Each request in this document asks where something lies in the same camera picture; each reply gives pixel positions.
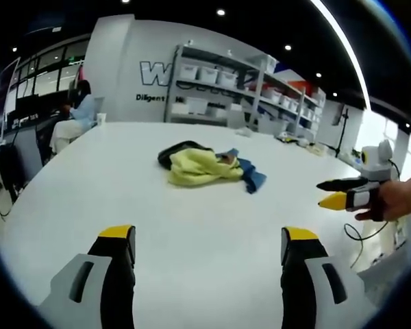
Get blue garment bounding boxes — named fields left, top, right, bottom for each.
left=214, top=147, right=268, bottom=195

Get yellow garment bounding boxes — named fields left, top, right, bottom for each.
left=166, top=148, right=245, bottom=188

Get small items clutter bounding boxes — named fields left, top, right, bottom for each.
left=275, top=132, right=332, bottom=157

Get black garment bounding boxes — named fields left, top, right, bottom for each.
left=157, top=140, right=214, bottom=171

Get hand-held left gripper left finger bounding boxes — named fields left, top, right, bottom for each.
left=36, top=224, right=137, bottom=329

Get black office chair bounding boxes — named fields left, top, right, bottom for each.
left=0, top=143, right=27, bottom=205

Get white ceiling light strip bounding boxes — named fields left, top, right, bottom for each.
left=310, top=0, right=373, bottom=112

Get black tripod stand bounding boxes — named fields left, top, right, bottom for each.
left=330, top=104, right=351, bottom=158

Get rows of white storage bins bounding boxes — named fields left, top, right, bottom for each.
left=173, top=63, right=325, bottom=130

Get grey metal shelving unit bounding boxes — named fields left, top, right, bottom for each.
left=163, top=43, right=327, bottom=138

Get dark computer monitor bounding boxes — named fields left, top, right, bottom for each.
left=5, top=95, right=40, bottom=127

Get person's right hand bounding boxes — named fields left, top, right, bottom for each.
left=354, top=173, right=411, bottom=223

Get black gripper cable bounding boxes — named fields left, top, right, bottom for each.
left=343, top=219, right=391, bottom=270

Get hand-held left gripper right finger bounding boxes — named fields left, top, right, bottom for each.
left=279, top=226, right=378, bottom=329

